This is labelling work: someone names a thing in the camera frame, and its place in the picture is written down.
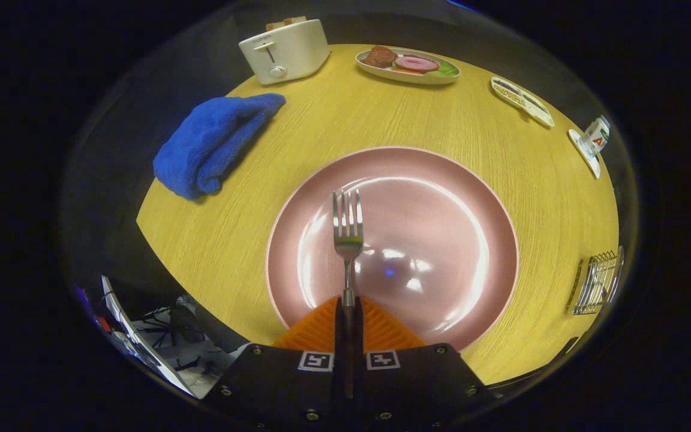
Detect large pink plate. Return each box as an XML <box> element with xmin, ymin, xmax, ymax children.
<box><xmin>265</xmin><ymin>146</ymin><xmax>519</xmax><ymax>352</ymax></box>

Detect black tripod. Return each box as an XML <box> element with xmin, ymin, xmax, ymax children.
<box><xmin>136</xmin><ymin>294</ymin><xmax>232</xmax><ymax>376</ymax></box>

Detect brown meat patty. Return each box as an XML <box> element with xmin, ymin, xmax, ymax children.
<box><xmin>360</xmin><ymin>46</ymin><xmax>398</xmax><ymax>68</ymax></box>

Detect pink ham slice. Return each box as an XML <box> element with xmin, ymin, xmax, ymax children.
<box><xmin>395</xmin><ymin>55</ymin><xmax>440</xmax><ymax>73</ymax></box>

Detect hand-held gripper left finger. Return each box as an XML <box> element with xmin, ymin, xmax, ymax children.
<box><xmin>205</xmin><ymin>296</ymin><xmax>347</xmax><ymax>430</ymax></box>

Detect small white drink bottle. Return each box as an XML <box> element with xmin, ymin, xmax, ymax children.
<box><xmin>579</xmin><ymin>115</ymin><xmax>611</xmax><ymax>158</ymax></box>

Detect metal fork wooden handle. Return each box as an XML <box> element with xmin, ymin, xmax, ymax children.
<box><xmin>332</xmin><ymin>189</ymin><xmax>365</xmax><ymax>400</ymax></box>

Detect white oval food plate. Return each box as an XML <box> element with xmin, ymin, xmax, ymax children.
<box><xmin>355</xmin><ymin>46</ymin><xmax>461</xmax><ymax>85</ymax></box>

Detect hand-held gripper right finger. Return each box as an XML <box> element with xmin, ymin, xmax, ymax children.
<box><xmin>354</xmin><ymin>296</ymin><xmax>493</xmax><ymax>430</ymax></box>

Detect blue folded towel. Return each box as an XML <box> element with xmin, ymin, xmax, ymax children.
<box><xmin>152</xmin><ymin>92</ymin><xmax>287</xmax><ymax>200</ymax></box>

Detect white toaster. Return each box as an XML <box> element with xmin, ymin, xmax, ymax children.
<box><xmin>238</xmin><ymin>19</ymin><xmax>331</xmax><ymax>85</ymax></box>

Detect white square coaster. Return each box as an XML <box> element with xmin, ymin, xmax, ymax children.
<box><xmin>568</xmin><ymin>128</ymin><xmax>602</xmax><ymax>179</ymax></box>

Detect white divided snack tray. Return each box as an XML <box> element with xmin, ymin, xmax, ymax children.
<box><xmin>491</xmin><ymin>76</ymin><xmax>555</xmax><ymax>128</ymax></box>

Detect metal wire rack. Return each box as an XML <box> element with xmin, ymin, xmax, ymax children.
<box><xmin>572</xmin><ymin>246</ymin><xmax>625</xmax><ymax>316</ymax></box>

